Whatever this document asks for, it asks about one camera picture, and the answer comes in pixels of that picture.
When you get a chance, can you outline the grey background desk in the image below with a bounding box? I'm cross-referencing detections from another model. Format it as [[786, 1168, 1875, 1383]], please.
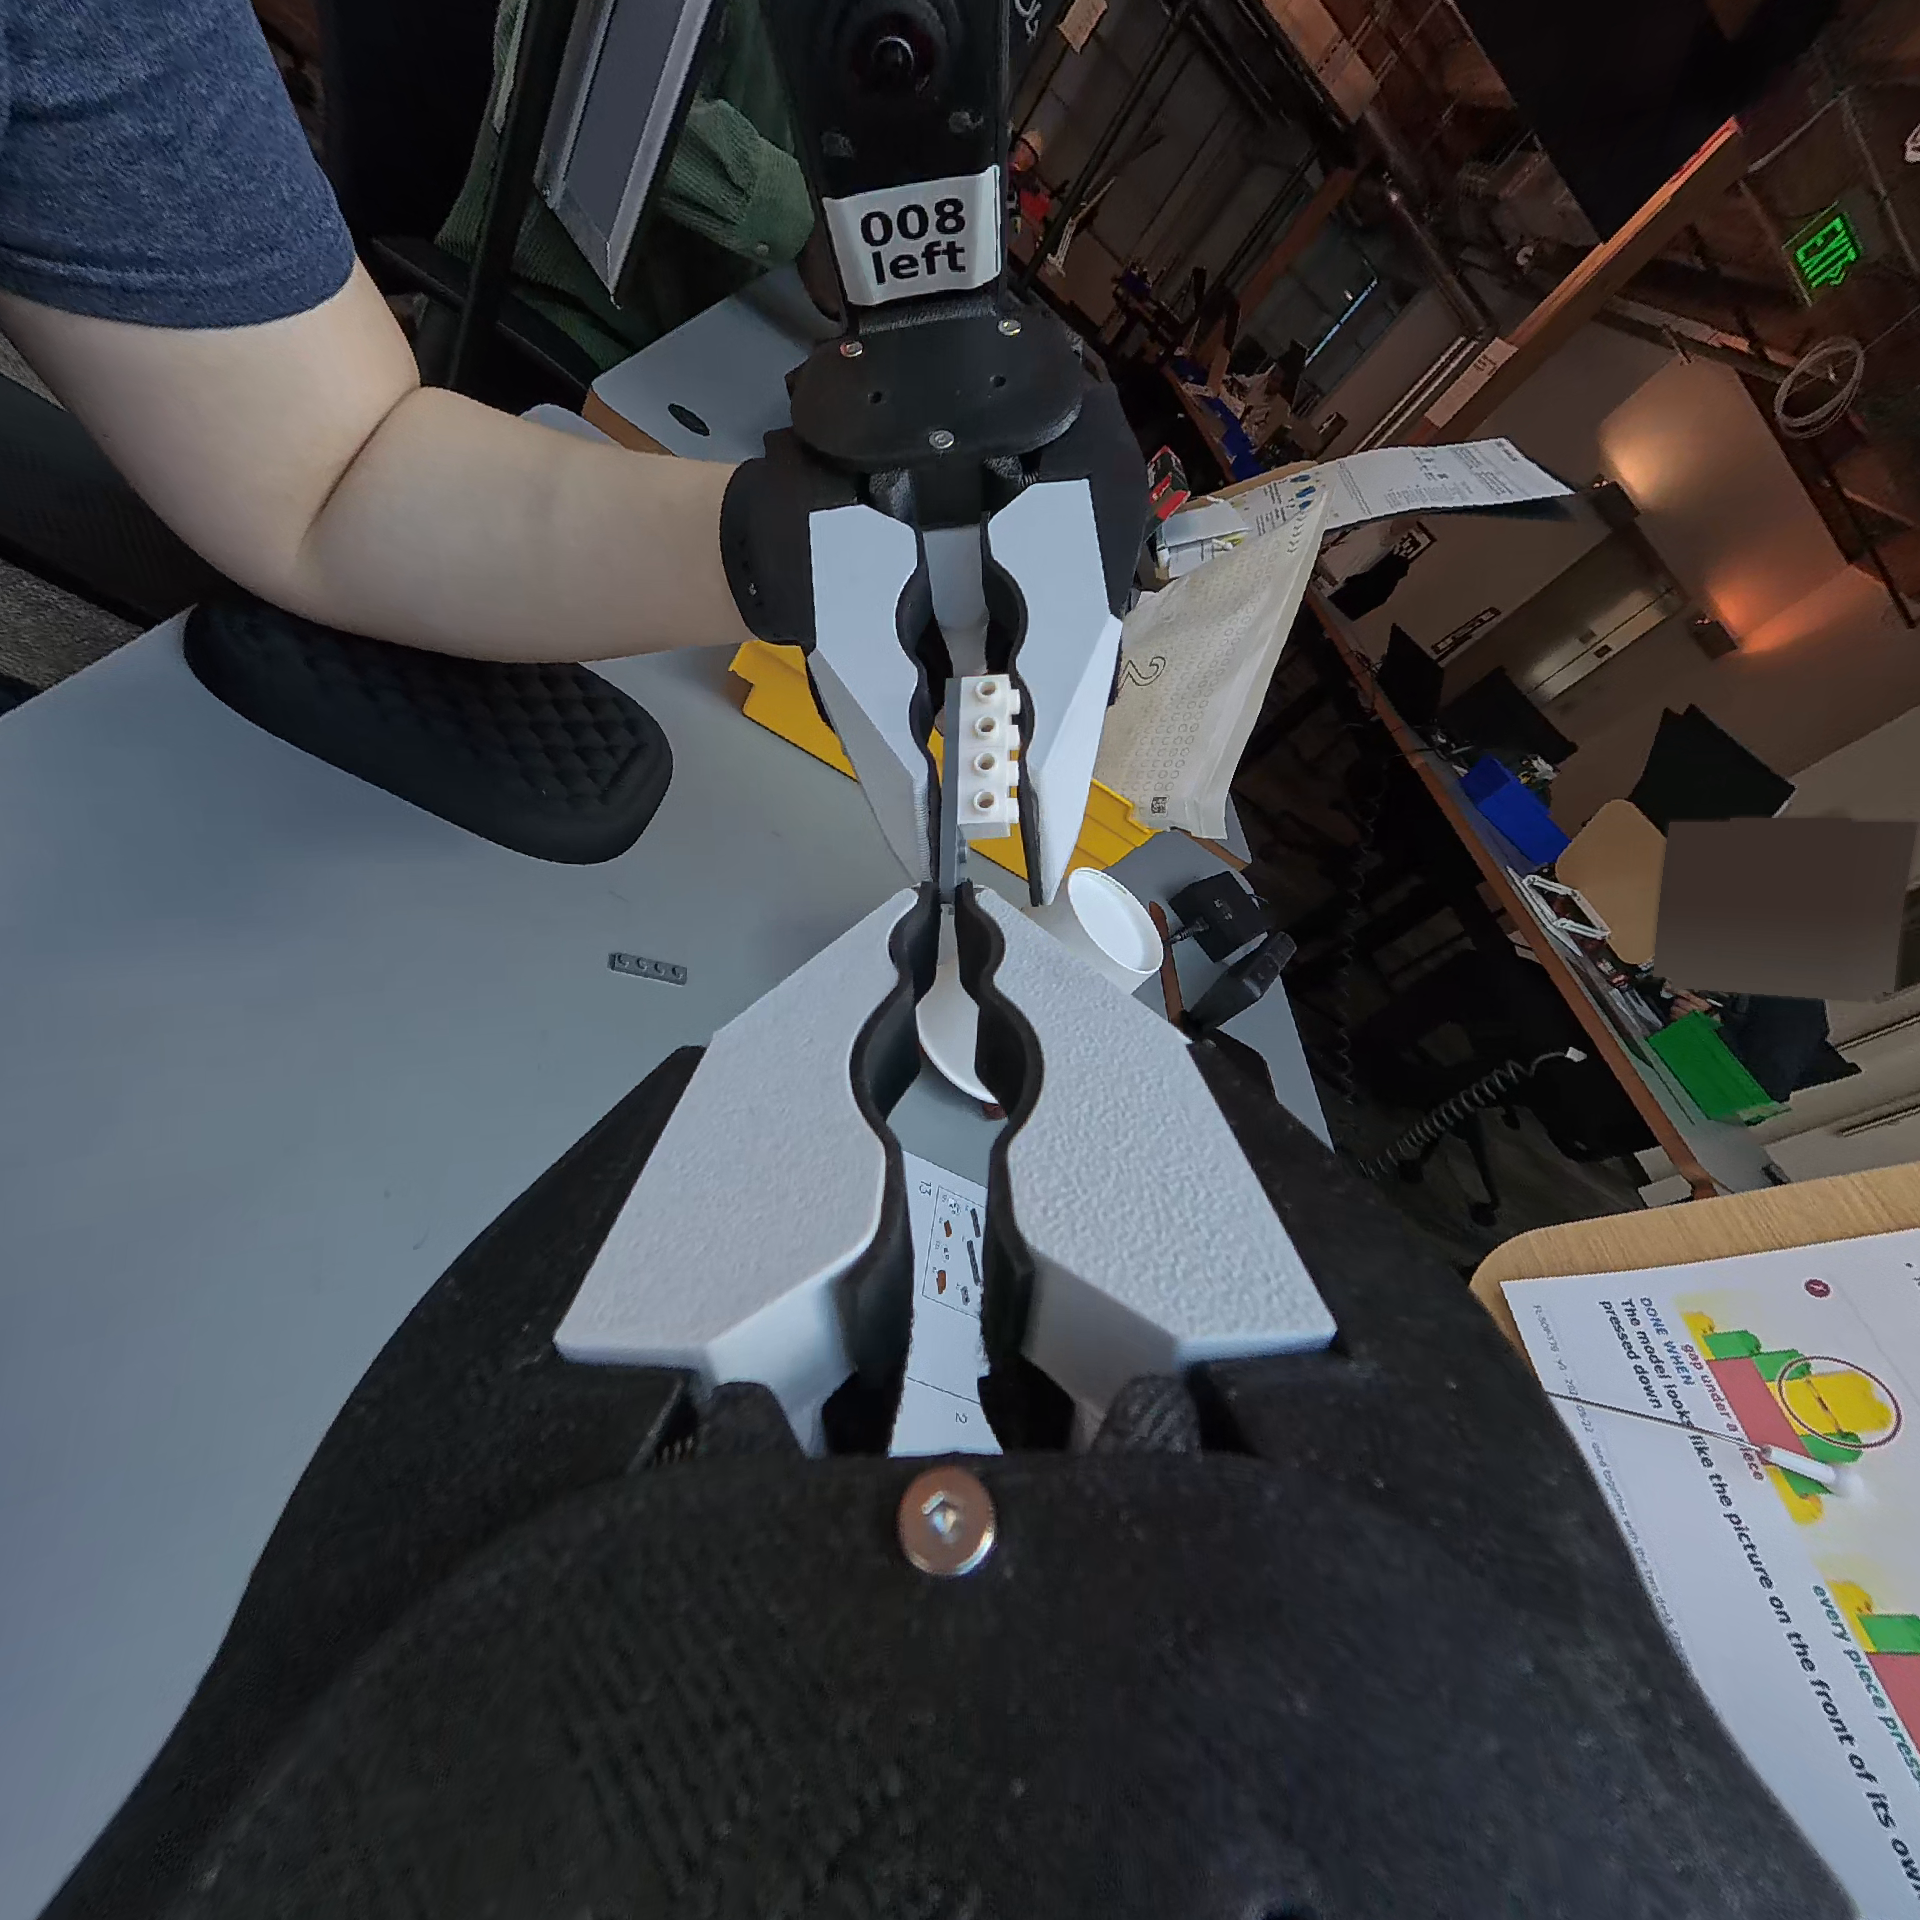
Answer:
[[582, 292, 842, 457]]

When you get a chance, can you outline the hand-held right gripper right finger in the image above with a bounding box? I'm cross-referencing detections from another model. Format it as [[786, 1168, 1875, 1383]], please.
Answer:
[[948, 884, 1340, 1449]]

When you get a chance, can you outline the printed task instruction sheet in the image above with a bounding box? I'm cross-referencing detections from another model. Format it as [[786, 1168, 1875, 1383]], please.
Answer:
[[1500, 1230, 1920, 1920]]

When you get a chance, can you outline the wooden clipboard board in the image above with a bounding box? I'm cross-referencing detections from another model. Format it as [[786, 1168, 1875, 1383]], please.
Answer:
[[1469, 1161, 1920, 1920]]

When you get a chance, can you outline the lego instruction booklet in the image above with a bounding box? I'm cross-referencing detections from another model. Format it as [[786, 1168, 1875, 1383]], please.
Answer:
[[886, 1148, 1003, 1456]]

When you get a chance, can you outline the yellow plastic tray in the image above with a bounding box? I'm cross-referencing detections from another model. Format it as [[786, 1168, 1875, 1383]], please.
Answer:
[[730, 635, 1162, 889]]

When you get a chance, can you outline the round wire ring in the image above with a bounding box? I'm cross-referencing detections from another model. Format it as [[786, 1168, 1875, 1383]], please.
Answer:
[[1774, 334, 1870, 441]]

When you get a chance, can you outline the black monitor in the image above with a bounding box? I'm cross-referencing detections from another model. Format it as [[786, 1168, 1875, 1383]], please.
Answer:
[[1622, 702, 1797, 845]]

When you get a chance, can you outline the person's left forearm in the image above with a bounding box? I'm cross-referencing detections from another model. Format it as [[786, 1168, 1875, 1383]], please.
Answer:
[[0, 255, 752, 664]]

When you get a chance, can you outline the blue t-shirt sleeve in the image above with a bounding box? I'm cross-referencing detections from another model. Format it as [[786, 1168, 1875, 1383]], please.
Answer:
[[0, 0, 356, 328]]

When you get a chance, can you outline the white printed paper sheet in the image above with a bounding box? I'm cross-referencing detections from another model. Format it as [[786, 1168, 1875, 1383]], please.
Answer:
[[1158, 436, 1579, 576]]

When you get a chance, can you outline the white lego brick assembly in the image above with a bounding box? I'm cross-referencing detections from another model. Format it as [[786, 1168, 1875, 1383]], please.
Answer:
[[944, 671, 1040, 845]]

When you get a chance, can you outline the black coiled cable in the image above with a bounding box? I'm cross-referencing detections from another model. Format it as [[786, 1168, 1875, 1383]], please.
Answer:
[[1353, 1049, 1579, 1190]]

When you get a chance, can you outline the white plastic cup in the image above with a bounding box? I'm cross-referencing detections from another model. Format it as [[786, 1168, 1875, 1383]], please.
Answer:
[[1065, 867, 1169, 988], [913, 901, 1011, 1116]]

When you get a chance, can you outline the black quilted wrist rest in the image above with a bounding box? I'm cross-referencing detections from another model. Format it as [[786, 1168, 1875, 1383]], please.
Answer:
[[182, 596, 676, 867]]

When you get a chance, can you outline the long wooden workbench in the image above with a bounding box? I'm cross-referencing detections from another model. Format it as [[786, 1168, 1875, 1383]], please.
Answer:
[[1302, 582, 1722, 1205]]

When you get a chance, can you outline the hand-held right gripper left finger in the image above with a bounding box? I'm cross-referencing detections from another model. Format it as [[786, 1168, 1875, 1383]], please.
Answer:
[[550, 884, 944, 1453]]

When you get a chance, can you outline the thin cord with white tube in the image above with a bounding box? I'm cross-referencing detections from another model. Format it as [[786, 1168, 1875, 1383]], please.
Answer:
[[1557, 1392, 1872, 1504]]

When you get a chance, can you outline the green exit sign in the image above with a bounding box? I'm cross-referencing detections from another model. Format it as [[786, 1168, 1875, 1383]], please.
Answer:
[[1782, 198, 1872, 296]]

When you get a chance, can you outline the blue storage bin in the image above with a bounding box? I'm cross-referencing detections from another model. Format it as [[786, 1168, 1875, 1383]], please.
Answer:
[[1459, 751, 1572, 872]]

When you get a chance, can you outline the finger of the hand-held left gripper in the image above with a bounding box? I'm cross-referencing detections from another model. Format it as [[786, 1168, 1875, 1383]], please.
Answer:
[[806, 502, 953, 889], [982, 477, 1128, 911]]

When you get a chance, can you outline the green storage bin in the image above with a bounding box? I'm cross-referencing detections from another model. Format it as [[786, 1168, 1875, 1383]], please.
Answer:
[[1642, 1009, 1789, 1129]]

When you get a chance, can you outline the black power adapter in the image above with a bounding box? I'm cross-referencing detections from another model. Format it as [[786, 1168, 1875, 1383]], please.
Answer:
[[1169, 872, 1302, 1029]]

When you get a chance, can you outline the grey framed panel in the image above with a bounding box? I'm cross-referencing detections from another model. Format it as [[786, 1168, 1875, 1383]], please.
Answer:
[[530, 0, 717, 296]]

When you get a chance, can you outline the white plastic frame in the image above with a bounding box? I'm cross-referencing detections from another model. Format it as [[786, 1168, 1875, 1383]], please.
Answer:
[[1521, 867, 1617, 951]]

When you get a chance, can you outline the beige wooden chair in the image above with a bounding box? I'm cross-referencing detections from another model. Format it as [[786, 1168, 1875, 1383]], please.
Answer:
[[1552, 797, 1670, 934]]

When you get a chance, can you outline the clear numbered plastic bag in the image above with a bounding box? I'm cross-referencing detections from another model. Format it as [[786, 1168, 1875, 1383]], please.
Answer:
[[1092, 507, 1333, 845]]

